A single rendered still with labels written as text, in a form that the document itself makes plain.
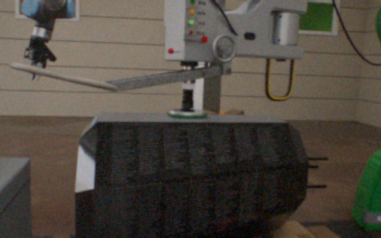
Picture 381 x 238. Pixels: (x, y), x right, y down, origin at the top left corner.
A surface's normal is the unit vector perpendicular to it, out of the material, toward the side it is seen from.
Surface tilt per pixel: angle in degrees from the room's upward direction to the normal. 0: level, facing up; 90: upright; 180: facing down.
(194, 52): 90
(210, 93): 90
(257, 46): 90
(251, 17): 90
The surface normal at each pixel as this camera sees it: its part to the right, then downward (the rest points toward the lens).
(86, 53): 0.16, 0.15
